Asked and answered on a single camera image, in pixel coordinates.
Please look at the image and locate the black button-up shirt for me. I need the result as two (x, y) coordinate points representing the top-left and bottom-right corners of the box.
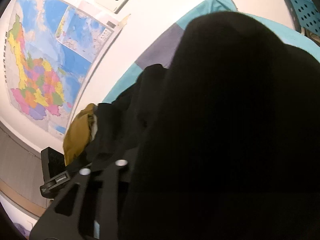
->
(72, 11), (319, 239)

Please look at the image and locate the mustard folded garment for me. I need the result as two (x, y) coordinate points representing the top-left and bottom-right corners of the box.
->
(63, 103), (98, 165)

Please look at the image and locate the cream folded garment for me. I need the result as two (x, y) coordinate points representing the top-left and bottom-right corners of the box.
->
(91, 114), (98, 141)

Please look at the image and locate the teal grey patterned bedsheet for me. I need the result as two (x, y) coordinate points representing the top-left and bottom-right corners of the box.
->
(103, 0), (319, 103)

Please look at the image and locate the teal perforated storage rack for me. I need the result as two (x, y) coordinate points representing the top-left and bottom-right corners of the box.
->
(284, 0), (319, 43)

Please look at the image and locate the colourful wall map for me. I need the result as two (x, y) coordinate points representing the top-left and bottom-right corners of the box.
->
(4, 0), (113, 139)

